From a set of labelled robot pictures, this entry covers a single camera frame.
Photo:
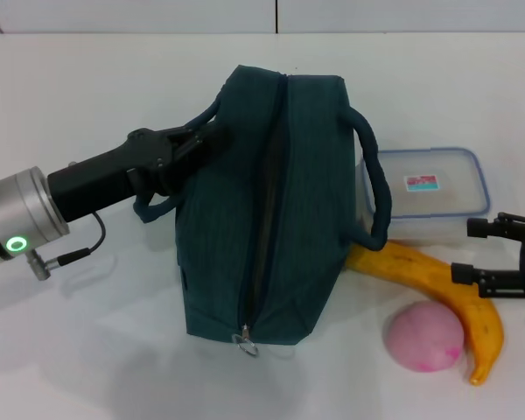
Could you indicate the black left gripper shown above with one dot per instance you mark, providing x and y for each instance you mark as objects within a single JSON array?
[{"x": 100, "y": 179}]

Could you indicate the yellow toy banana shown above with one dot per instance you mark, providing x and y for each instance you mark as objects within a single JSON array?
[{"x": 477, "y": 315}]

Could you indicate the clear container with blue-rimmed lid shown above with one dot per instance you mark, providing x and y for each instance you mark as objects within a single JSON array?
[{"x": 442, "y": 205}]

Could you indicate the pink toy peach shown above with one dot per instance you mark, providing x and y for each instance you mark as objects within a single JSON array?
[{"x": 424, "y": 337}]

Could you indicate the dark teal insulated lunch bag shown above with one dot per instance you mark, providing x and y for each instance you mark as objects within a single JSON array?
[{"x": 297, "y": 197}]

